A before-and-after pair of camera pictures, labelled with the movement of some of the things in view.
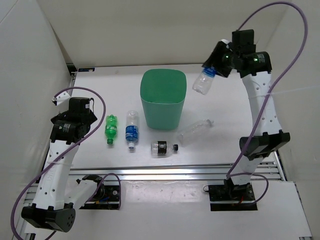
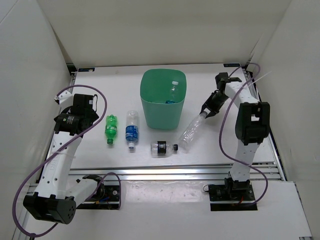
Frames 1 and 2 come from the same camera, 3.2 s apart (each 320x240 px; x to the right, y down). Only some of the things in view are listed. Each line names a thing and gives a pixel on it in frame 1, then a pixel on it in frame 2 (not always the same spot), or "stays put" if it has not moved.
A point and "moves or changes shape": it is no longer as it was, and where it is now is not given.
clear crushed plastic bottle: (195, 132) moves or changes shape
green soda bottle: (110, 128) stays put
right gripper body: (224, 62) -> (215, 101)
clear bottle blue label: (132, 132) stays put
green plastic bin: (163, 92) stays put
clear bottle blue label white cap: (203, 84) -> (172, 97)
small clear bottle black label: (163, 148) stays put
